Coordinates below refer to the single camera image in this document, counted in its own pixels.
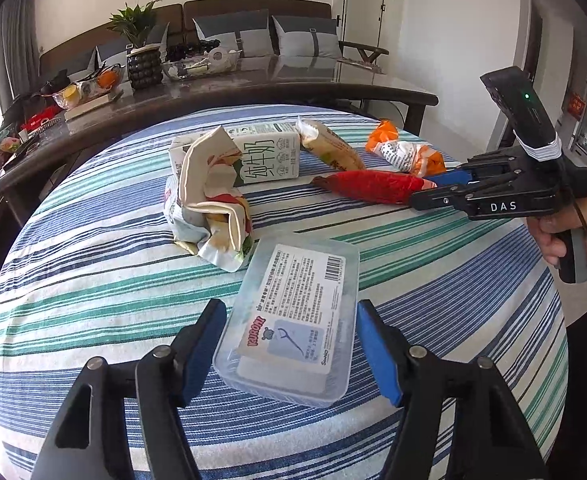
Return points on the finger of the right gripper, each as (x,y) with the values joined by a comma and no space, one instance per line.
(453,177)
(440,197)

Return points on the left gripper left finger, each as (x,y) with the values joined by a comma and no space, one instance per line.
(88,438)

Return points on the orange white snack wrapper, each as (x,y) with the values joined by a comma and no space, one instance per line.
(420,160)

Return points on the red snack packet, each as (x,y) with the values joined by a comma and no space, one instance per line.
(374,186)

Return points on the beige bread snack packet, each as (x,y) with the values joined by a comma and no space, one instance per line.
(327,146)

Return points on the clear plastic floss box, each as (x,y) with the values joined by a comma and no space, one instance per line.
(290,334)

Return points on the cream snack wrapper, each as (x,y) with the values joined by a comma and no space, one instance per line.
(207,215)

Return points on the person's right hand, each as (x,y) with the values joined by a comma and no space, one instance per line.
(544,230)

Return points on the striped blue green tablecloth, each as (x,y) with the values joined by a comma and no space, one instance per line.
(95,272)

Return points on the dark curved wooden table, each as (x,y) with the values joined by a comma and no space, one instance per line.
(322,82)

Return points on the green white milk carton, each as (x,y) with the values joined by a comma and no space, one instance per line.
(244,155)

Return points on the grey white cushion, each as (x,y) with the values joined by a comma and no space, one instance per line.
(307,36)
(246,31)
(112,48)

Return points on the glass tray with items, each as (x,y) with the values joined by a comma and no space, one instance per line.
(207,58)

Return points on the potted green plant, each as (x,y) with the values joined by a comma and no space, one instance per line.
(143,61)

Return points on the fruit bowl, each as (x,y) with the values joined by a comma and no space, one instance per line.
(90,88)

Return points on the grey curtain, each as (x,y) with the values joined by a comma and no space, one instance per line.
(19,53)

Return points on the black tracker camera module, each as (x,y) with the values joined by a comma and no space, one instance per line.
(513,93)

